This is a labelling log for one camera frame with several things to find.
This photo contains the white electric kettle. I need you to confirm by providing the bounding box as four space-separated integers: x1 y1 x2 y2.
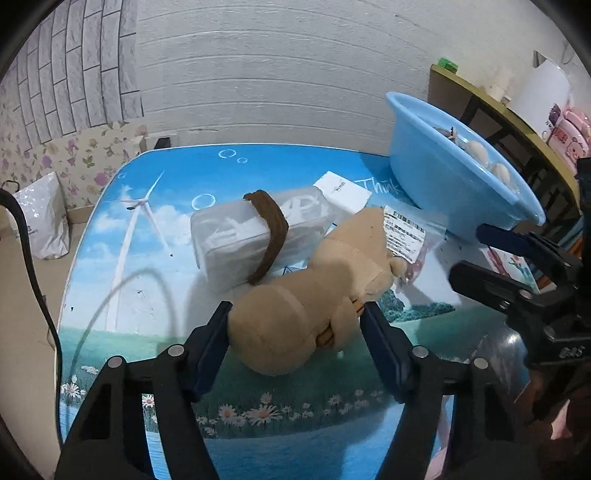
512 51 573 139

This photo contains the wooden side table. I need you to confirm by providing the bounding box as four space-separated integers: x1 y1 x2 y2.
429 64 583 217

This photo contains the white charger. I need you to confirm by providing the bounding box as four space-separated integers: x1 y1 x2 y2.
314 171 372 215

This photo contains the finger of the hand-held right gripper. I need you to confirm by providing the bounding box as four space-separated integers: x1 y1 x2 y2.
449 260 539 319
477 224 583 296

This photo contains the printed landscape desktop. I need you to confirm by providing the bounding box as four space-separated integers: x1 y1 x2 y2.
58 144 546 480

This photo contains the clear plastic box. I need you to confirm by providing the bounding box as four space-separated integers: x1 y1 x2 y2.
190 186 334 292

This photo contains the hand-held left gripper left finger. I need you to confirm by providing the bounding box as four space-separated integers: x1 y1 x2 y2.
55 301 234 480

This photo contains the white plastic bag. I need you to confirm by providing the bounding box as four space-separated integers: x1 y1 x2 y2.
13 171 70 260

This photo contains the blue plastic basin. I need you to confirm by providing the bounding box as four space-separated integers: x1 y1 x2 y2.
385 91 546 244

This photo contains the black cable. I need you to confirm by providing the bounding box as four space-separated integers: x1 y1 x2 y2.
0 188 63 370

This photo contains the pink bear-print appliance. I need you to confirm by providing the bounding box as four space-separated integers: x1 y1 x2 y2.
547 104 591 167

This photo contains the beige plush bear toy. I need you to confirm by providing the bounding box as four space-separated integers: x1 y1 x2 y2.
228 206 409 377

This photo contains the clear labelled bag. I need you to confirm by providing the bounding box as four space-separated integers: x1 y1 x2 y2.
381 205 446 284

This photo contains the white plush toy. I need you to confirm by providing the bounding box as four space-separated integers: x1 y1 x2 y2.
464 141 513 190

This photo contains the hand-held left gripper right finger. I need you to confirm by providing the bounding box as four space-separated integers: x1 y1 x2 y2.
360 302 539 480

